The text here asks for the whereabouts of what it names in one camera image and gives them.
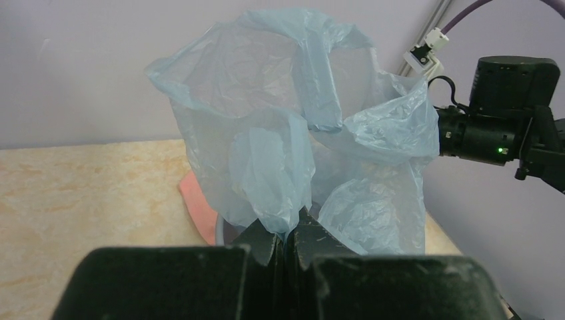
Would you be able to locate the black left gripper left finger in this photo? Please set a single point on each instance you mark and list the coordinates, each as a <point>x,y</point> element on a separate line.
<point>236,281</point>

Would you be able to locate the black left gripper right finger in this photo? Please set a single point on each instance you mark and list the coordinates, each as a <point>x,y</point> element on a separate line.
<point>329,281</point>

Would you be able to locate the grey plastic trash bin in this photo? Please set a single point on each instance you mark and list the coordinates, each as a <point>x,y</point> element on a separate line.
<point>225,233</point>

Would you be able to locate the right aluminium corner post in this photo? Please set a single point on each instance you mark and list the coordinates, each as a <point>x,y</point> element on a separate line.
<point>433,19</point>

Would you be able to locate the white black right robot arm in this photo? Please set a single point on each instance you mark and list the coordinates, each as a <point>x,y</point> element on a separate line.
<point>545,165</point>

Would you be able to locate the pink folded cloth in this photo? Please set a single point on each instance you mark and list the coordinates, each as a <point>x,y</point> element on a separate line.
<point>203,216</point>

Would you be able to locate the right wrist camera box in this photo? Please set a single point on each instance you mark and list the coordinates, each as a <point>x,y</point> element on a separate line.
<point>422,58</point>

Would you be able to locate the light blue plastic trash bag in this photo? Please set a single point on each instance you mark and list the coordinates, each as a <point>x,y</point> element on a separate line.
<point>286,109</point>

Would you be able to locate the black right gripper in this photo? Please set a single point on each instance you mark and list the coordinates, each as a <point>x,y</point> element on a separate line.
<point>508,112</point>

